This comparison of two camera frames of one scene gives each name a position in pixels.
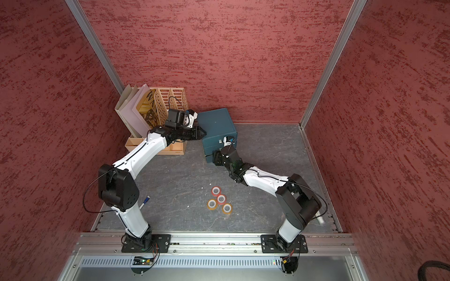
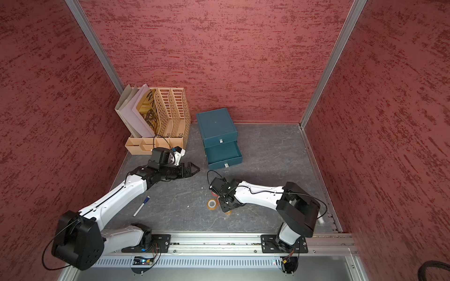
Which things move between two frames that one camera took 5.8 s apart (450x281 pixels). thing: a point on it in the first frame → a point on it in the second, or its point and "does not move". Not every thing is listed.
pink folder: x=131 y=115 does not move
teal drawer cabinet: x=217 y=124 does not move
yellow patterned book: x=148 y=109 does not move
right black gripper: x=218 y=157 → x=224 y=208
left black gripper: x=196 y=135 → x=188 y=171
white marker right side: x=320 y=219 does not move
